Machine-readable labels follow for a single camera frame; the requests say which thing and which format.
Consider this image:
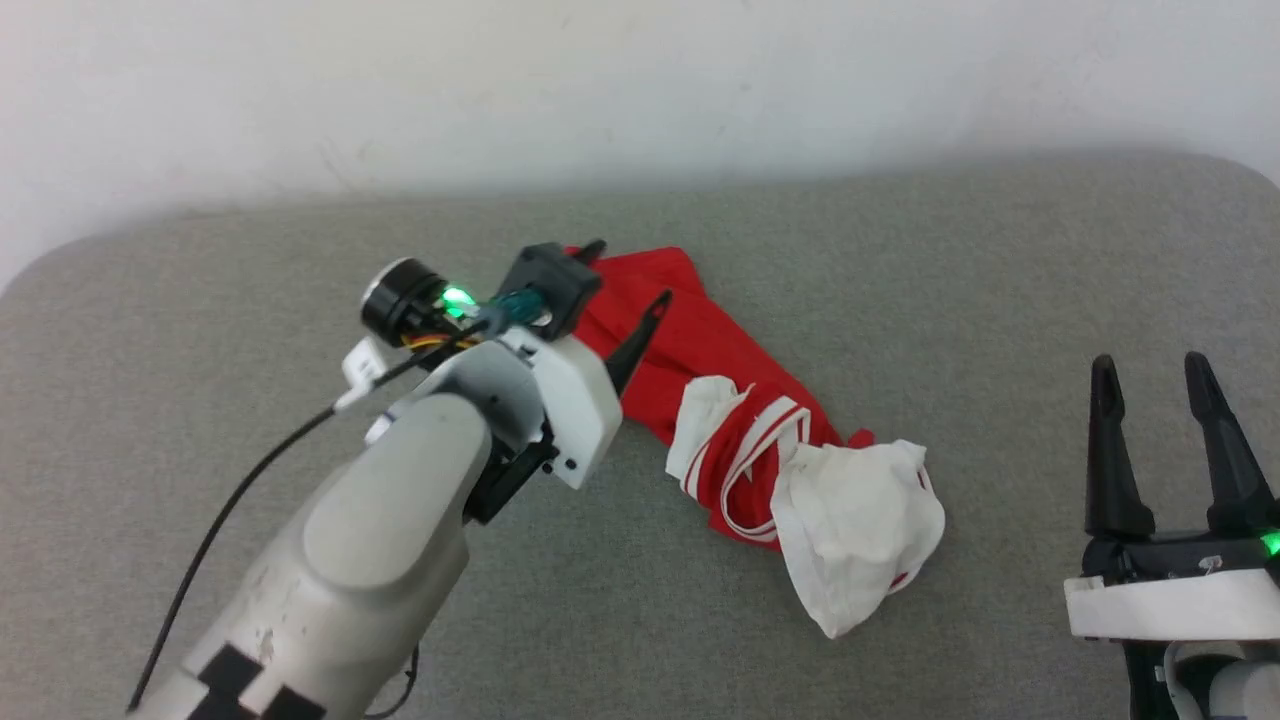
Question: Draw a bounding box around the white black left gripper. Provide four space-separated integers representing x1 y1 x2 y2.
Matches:
360 239 674 492

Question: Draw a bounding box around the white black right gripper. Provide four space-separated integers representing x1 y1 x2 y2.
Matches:
1064 351 1280 642

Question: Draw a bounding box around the red and white shirt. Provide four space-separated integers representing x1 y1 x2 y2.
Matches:
565 245 947 641

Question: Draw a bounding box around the grey fabric sofa cushion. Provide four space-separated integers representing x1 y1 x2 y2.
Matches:
0 150 1280 720

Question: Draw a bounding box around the white left cable label tag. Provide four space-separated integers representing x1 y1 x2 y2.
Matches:
340 337 389 413

